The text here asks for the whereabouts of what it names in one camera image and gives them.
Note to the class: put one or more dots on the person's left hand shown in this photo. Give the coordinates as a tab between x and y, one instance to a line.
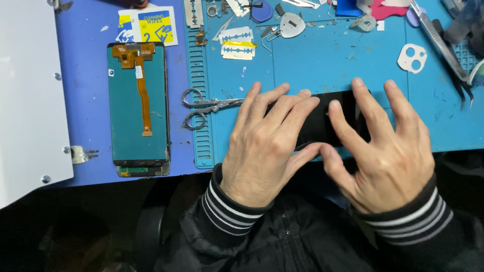
257	151

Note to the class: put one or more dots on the person's right hand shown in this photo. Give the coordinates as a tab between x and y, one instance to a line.
393	162

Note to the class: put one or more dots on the black phone screen glass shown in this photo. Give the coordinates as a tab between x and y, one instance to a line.
321	124

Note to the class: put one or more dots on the silver metal scissors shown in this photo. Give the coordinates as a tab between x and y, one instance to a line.
211	106

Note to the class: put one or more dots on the person's black jacket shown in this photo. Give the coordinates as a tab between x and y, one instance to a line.
295	238

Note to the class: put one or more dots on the black pointed tweezers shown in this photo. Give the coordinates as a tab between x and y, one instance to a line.
463	88

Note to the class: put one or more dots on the yellow wrapped razor blade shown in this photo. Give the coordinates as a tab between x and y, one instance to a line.
238	51

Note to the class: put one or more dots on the teal silicone repair mat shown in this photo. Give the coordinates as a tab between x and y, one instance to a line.
332	56

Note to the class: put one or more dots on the white tape roll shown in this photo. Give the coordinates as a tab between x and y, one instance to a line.
477	73

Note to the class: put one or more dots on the small brass phone component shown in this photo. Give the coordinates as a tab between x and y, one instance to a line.
200	39

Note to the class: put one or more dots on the thin metal pry blade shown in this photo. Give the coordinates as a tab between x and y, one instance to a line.
223	28

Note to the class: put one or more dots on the silver metal tweezers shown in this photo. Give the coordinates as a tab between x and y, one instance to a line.
438	41

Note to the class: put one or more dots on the phone display with orange flex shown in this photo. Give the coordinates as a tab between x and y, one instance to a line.
128	124

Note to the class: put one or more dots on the silver metal opening pick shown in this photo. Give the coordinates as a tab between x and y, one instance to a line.
293	24

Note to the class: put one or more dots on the blue plastic opening pick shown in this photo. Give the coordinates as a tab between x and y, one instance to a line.
262	11

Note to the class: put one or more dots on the bent razor blade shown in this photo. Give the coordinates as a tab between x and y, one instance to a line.
237	6

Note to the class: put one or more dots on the purple plastic pick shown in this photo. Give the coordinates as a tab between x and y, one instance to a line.
413	18

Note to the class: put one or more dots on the bare razor blade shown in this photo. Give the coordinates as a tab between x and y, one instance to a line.
193	13

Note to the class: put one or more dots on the pink plastic piece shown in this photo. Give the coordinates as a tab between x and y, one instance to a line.
385	10

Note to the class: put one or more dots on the dark crumpled plastic bag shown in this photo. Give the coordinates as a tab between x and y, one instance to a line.
467	20

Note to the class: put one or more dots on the yellow blue wipe packet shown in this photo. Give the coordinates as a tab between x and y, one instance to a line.
157	26

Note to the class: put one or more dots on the blue plastic card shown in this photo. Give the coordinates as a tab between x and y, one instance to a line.
348	8

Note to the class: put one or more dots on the white clip with metal pins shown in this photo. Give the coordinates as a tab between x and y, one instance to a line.
78	155

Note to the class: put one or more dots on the dark blue work mat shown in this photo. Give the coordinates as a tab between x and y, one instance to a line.
87	94

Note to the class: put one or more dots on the white metal machine panel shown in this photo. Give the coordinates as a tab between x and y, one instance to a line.
26	94

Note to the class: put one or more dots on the white camera lens frame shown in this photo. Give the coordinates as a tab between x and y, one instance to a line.
404	62

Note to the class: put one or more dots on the phone frame with green board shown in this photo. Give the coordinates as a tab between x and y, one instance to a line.
141	172

